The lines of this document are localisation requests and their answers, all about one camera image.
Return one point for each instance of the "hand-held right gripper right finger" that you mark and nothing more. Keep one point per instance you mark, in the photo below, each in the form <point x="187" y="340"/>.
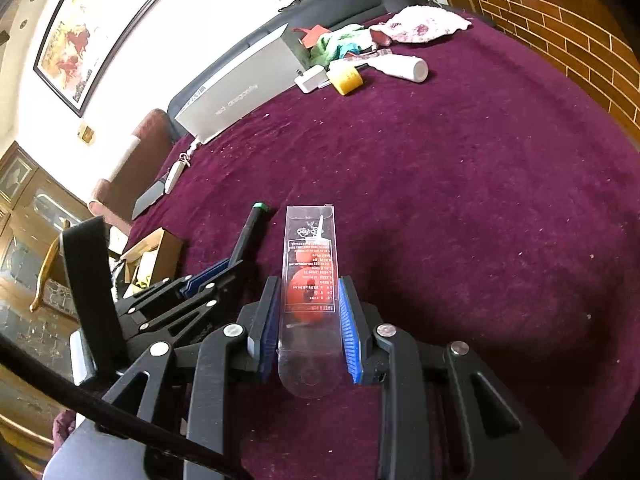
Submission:
<point x="350" y="330"/>

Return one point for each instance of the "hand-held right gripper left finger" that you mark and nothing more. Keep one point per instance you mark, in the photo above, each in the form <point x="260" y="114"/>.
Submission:
<point x="270" y="325"/>

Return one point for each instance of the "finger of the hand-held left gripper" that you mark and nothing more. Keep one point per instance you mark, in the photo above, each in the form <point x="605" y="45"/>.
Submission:
<point x="220" y="292"/>
<point x="205" y="277"/>

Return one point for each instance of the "shallow cardboard box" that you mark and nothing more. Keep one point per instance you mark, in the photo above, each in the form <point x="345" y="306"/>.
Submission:
<point x="167" y="255"/>

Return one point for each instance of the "black marker with green cap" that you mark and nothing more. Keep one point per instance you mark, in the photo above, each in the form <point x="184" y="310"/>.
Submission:
<point x="252" y="230"/>

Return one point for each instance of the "clear pack with red contents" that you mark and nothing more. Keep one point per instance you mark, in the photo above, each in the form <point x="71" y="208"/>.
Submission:
<point x="310" y="260"/>

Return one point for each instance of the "wooden chair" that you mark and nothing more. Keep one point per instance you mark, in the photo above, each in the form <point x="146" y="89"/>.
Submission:
<point x="47" y="265"/>

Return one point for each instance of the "yellow crumpled packet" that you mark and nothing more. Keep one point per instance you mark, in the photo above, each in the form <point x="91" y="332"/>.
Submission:
<point x="147" y="267"/>

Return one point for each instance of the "smartphone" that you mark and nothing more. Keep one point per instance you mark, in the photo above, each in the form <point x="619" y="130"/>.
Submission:
<point x="150" y="197"/>

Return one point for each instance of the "wooden display cabinet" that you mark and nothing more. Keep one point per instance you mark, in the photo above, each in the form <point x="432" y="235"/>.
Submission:
<point x="30" y="200"/>

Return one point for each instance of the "white key fob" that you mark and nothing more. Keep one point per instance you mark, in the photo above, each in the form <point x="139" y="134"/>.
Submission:
<point x="176" y="172"/>

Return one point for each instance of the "brown armchair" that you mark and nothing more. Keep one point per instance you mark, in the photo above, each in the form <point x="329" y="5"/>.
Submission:
<point x="125" y="170"/>

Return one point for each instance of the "grey cardboard box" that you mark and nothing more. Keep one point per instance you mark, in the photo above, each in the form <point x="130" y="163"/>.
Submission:
<point x="240" y="90"/>

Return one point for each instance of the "white charger plug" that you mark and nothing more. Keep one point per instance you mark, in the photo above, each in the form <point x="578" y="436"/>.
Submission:
<point x="310" y="79"/>

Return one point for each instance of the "framed painting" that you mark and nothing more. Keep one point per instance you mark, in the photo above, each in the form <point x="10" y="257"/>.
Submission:
<point x="90" y="45"/>

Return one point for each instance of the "yellow round object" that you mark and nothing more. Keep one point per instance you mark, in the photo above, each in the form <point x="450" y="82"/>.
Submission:
<point x="345" y="77"/>

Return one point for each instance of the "white spray bottle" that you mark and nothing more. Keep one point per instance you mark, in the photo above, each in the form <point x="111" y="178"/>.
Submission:
<point x="400" y="67"/>

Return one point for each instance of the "green cloth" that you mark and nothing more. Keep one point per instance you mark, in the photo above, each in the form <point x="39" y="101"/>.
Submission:
<point x="340" y="42"/>

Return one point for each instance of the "pink cloth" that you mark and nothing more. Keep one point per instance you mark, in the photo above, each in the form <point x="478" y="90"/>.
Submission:
<point x="425" y="22"/>

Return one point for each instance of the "wooden brick-pattern cabinet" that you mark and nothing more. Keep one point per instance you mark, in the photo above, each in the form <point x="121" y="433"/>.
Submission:
<point x="550" y="20"/>

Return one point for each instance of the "small gold wall plaque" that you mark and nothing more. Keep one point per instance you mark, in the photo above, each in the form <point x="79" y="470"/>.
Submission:
<point x="86" y="133"/>

